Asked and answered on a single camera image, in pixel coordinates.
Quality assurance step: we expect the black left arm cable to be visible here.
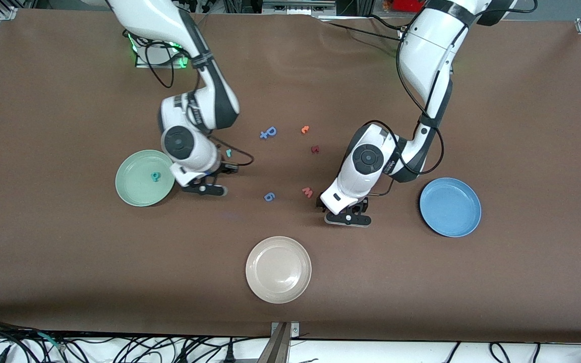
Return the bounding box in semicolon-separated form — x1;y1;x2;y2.
371;0;538;198

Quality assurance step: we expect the red background object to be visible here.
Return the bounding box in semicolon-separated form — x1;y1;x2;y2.
391;0;425;13

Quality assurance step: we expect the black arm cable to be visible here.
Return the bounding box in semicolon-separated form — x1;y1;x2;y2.
122;30;255;168
371;0;538;198

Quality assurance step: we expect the beige plate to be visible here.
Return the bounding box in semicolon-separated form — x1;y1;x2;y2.
245;236;312;304

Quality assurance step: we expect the mint green plate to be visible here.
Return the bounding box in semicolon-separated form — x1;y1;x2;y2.
115;150;176;207

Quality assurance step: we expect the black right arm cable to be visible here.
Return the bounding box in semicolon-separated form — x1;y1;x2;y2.
122;30;255;168

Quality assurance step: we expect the blue plate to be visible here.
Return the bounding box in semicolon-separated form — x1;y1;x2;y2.
419;177;482;238

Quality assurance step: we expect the grey equipment box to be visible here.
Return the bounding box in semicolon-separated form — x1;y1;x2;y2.
263;0;336;16

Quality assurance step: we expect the brown table cover mat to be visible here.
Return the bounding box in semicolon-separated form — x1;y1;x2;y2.
0;8;581;344

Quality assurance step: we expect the dark metal beam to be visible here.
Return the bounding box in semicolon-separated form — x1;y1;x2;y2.
257;323;292;363

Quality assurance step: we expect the metal clamp bracket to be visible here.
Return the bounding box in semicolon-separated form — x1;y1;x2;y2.
270;322;300;338

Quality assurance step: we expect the black cable tangle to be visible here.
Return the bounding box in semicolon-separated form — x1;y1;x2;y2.
0;317;271;363

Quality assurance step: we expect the black cable on table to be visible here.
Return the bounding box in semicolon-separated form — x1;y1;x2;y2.
318;14;402;42

